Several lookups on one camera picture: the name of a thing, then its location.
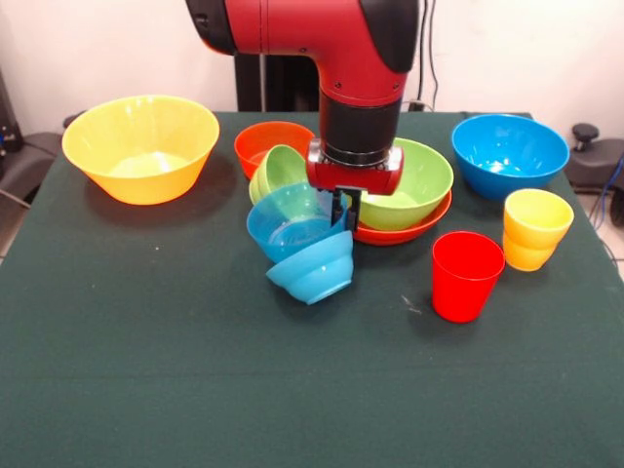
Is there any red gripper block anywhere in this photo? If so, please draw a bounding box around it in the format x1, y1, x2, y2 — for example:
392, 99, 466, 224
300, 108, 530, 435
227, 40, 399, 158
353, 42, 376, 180
305, 138, 405, 231

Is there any dark green tablecloth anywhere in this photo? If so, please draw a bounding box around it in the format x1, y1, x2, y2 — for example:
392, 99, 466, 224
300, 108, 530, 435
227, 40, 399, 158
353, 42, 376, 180
0, 111, 624, 468

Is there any small light blue bowl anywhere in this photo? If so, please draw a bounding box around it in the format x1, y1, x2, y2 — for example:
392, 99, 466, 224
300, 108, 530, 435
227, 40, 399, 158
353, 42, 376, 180
265, 229, 355, 306

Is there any red cup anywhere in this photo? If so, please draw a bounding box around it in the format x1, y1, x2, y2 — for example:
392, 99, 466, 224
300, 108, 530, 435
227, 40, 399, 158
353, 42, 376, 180
431, 231, 507, 324

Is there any black equipment box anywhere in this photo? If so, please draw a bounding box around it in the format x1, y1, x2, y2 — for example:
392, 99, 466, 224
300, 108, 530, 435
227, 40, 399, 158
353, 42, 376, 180
0, 67, 23, 157

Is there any clear blue ribbed bowl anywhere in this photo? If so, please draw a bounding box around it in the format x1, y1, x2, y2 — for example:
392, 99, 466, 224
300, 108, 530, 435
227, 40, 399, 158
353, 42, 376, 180
246, 182, 350, 264

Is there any large orange bowl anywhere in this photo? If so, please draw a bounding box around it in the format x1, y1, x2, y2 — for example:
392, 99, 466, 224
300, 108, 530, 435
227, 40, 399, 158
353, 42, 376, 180
61, 95, 220, 206

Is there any wide shallow red-orange bowl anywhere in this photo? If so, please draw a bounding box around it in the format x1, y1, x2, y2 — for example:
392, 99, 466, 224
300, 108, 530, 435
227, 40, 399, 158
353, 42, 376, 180
351, 189, 453, 247

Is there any small red-orange bowl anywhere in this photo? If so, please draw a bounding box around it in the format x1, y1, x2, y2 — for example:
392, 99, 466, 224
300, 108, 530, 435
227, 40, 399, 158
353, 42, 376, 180
234, 121, 316, 180

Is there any yellow cup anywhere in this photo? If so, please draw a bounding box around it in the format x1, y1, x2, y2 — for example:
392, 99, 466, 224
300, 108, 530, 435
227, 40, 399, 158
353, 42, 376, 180
502, 188, 575, 272

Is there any black wall cable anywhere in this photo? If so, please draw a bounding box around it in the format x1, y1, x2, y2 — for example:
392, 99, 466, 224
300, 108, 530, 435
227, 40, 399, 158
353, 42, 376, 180
399, 0, 440, 113

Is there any large green bowl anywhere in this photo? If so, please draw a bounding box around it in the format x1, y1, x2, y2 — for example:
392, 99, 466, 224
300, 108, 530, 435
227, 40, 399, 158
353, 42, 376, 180
358, 137, 454, 231

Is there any large blue bowl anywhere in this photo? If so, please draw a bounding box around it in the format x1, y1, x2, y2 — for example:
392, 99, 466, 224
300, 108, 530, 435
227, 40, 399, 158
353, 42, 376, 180
450, 114, 570, 202

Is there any small green bowl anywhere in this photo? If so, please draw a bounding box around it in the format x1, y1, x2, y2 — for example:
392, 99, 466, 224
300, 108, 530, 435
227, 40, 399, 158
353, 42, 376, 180
249, 144, 323, 220

